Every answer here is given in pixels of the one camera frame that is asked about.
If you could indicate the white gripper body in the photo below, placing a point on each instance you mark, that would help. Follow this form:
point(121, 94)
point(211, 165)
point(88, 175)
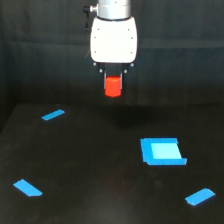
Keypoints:
point(113, 42)

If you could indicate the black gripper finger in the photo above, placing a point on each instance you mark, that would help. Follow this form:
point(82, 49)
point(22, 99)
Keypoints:
point(122, 79)
point(103, 80)

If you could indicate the red cylinder block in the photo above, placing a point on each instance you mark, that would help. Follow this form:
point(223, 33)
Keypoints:
point(113, 86)

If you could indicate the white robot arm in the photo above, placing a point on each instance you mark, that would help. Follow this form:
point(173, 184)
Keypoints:
point(111, 10)

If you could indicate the blue tape strip far left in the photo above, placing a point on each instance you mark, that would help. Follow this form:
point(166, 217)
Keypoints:
point(53, 115)

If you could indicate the blue tape strip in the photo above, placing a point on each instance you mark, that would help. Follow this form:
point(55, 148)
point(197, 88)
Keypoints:
point(199, 196)
point(27, 188)
point(53, 115)

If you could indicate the blue tape square patch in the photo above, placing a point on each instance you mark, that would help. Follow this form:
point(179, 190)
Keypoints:
point(161, 152)

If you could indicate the blue tape strip near left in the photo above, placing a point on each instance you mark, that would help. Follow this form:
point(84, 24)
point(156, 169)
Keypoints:
point(27, 188)

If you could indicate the blue tape strip near right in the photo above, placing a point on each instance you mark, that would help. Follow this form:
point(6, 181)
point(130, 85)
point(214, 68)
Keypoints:
point(199, 196)

